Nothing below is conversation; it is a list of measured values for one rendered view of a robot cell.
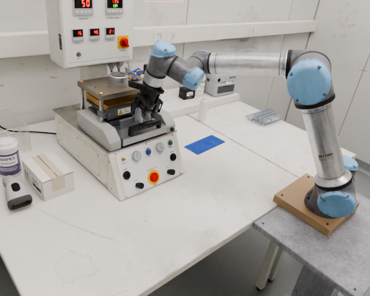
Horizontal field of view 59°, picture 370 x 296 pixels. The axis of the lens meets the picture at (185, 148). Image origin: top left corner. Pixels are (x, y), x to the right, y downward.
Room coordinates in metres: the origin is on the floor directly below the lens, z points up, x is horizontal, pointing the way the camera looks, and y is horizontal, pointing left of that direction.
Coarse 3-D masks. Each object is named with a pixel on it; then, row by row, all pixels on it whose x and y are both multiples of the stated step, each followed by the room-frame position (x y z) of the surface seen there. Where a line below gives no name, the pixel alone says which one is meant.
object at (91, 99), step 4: (88, 96) 1.25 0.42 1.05; (92, 96) 1.23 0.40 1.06; (124, 96) 1.27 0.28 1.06; (128, 96) 1.28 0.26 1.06; (132, 96) 1.28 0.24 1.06; (88, 100) 1.25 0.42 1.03; (92, 100) 1.23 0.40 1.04; (96, 100) 1.21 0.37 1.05; (104, 100) 1.20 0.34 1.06; (108, 100) 1.21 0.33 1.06; (112, 100) 1.21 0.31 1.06; (116, 100) 1.22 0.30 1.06; (120, 100) 1.22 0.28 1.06; (124, 100) 1.23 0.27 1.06; (128, 100) 1.23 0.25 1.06; (132, 100) 1.24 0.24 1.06; (92, 104) 1.23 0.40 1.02; (96, 104) 1.21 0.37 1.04; (104, 104) 1.17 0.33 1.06; (108, 104) 1.17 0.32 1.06; (112, 104) 1.18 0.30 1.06; (116, 104) 1.18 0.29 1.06; (120, 104) 1.19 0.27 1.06; (124, 104) 1.21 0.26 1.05; (104, 108) 1.17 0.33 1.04
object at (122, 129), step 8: (120, 120) 1.14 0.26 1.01; (128, 120) 1.17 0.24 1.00; (144, 120) 1.23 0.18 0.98; (120, 128) 1.14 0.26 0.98; (128, 128) 1.16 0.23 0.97; (152, 128) 1.19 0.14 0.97; (160, 128) 1.20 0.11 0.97; (120, 136) 1.09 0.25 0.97; (128, 136) 1.10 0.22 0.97; (136, 136) 1.11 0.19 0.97; (144, 136) 1.14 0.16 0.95; (152, 136) 1.17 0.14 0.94
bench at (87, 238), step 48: (48, 144) 1.32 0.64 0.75; (240, 144) 1.56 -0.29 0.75; (288, 144) 1.63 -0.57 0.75; (0, 192) 0.94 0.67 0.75; (96, 192) 1.01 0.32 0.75; (144, 192) 1.05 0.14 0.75; (192, 192) 1.09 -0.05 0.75; (240, 192) 1.13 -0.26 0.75; (0, 240) 0.72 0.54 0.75; (48, 240) 0.74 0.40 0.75; (96, 240) 0.77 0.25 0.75; (144, 240) 0.79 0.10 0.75; (192, 240) 0.82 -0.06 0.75; (48, 288) 0.57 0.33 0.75; (96, 288) 0.59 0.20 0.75; (144, 288) 0.61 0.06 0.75
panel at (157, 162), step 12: (144, 144) 1.14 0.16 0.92; (168, 144) 1.21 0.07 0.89; (120, 156) 1.05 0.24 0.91; (144, 156) 1.12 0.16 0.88; (156, 156) 1.15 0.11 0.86; (168, 156) 1.19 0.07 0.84; (120, 168) 1.03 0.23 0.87; (132, 168) 1.06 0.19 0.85; (144, 168) 1.10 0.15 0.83; (156, 168) 1.13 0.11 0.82; (168, 168) 1.17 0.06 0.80; (120, 180) 1.01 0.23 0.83; (132, 180) 1.04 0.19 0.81; (144, 180) 1.07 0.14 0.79; (132, 192) 1.02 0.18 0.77
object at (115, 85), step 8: (112, 72) 1.29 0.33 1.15; (120, 72) 1.30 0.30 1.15; (80, 80) 1.24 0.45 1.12; (88, 80) 1.27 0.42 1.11; (96, 80) 1.28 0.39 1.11; (104, 80) 1.29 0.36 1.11; (112, 80) 1.25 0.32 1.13; (120, 80) 1.25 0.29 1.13; (88, 88) 1.19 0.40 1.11; (96, 88) 1.19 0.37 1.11; (104, 88) 1.20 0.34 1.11; (112, 88) 1.22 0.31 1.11; (120, 88) 1.23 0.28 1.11; (128, 88) 1.24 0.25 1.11; (96, 96) 1.14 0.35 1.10; (104, 96) 1.13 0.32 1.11; (112, 96) 1.16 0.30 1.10; (120, 96) 1.19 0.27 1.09
